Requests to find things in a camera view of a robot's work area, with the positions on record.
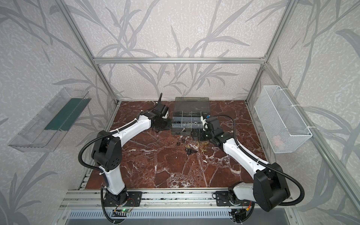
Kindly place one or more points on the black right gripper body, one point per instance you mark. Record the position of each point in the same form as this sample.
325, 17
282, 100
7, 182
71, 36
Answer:
203, 133

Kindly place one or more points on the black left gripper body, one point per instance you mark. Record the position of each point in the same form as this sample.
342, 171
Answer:
163, 124

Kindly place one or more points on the grey plastic organizer box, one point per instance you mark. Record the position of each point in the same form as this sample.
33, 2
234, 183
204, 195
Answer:
188, 114

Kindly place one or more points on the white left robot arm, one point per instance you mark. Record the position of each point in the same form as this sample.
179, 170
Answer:
107, 150

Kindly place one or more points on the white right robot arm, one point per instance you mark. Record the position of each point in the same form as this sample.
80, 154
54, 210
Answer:
269, 188

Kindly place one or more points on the brass screws pile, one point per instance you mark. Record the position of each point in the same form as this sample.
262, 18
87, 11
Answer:
202, 146

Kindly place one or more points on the black screws pile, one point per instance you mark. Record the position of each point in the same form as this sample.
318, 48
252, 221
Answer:
188, 149

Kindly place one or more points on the aluminium back crossbar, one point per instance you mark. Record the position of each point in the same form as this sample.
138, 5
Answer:
174, 60

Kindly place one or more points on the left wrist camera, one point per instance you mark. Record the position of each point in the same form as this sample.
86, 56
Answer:
161, 110

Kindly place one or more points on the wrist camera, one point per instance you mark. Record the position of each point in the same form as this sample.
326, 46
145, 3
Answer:
161, 110
211, 124

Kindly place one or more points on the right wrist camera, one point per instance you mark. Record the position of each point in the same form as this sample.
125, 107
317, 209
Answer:
211, 124

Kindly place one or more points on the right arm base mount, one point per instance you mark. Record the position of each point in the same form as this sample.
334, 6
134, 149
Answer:
224, 198

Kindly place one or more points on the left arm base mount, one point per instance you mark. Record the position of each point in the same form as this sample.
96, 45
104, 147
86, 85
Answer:
130, 199

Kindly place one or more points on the white wire mesh basket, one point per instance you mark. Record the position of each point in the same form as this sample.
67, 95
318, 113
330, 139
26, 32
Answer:
284, 127

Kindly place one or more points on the aluminium front rail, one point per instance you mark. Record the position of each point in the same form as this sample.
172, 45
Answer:
161, 198

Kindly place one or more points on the clear plastic wall tray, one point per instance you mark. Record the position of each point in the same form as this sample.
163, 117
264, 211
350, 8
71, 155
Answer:
48, 128

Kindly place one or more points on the aluminium frame post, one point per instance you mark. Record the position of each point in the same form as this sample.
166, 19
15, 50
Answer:
289, 9

